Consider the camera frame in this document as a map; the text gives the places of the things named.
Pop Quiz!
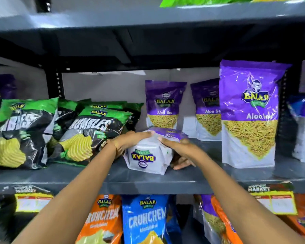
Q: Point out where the orange snack packet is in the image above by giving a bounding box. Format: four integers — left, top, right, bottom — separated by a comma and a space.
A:
75, 194, 124, 244
286, 192, 305, 240
210, 195, 244, 244

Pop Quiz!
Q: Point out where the person's right forearm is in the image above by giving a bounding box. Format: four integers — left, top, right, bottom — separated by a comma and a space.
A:
194, 153, 305, 244

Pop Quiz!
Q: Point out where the green black chips packet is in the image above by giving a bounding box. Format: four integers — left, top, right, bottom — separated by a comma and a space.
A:
52, 98, 79, 140
47, 108, 133, 166
0, 97, 59, 170
77, 100, 144, 132

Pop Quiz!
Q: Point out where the yellow shelf price label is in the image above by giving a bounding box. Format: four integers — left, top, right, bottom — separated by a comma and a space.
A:
247, 182, 298, 216
13, 185, 54, 214

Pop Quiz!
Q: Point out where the person's left forearm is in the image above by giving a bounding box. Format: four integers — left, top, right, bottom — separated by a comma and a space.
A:
12, 141, 118, 244

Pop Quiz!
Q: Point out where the bright green snack packet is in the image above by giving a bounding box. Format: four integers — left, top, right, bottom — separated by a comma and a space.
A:
159, 0, 258, 8

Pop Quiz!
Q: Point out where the blue snack packet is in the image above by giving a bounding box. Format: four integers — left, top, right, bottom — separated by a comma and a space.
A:
288, 93, 305, 118
122, 194, 181, 244

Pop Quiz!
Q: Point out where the grey metal shelf rack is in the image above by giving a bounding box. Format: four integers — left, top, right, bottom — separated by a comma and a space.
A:
0, 0, 305, 244

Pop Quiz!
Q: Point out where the dark snack packet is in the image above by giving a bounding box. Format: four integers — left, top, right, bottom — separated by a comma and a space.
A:
0, 194, 17, 244

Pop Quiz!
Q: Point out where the person's right hand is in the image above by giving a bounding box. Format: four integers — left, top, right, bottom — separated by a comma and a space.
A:
158, 137, 207, 171

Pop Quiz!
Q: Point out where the person's left hand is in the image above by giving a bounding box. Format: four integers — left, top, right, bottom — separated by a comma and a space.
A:
107, 131, 156, 159

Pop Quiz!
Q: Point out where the large purple white snack pouch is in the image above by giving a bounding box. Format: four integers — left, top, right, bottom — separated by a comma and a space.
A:
219, 59, 292, 169

